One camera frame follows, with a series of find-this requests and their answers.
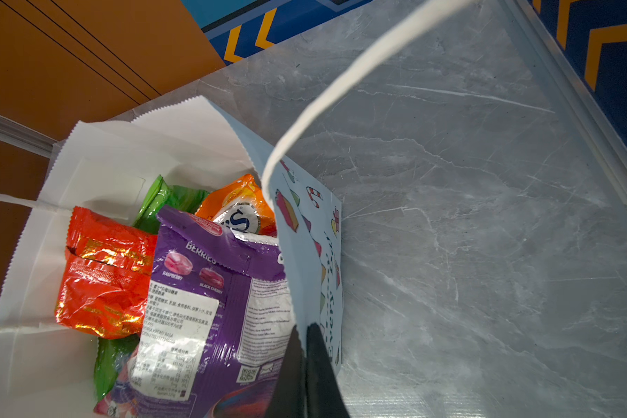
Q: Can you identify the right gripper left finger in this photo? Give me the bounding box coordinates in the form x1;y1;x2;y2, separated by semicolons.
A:
265;327;306;418

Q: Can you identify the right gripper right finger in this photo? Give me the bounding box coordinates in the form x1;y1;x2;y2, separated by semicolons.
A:
306;324;350;418

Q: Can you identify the purple snack packet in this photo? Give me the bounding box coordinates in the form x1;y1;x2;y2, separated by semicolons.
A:
95;207;294;417

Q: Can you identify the green chips bag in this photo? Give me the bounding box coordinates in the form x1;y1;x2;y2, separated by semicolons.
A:
93;176;209;402

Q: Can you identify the orange Fox's candy bag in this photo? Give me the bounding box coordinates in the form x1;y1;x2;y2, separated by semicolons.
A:
194;174;277;237

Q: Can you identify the red candy wrapper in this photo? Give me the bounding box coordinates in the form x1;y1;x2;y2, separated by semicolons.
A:
54;207;157;340

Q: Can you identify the white paper gift bag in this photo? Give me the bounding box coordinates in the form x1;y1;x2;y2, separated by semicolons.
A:
0;1;464;417

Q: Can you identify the left aluminium corner post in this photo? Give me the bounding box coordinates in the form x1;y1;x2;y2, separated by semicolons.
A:
0;115;57;158

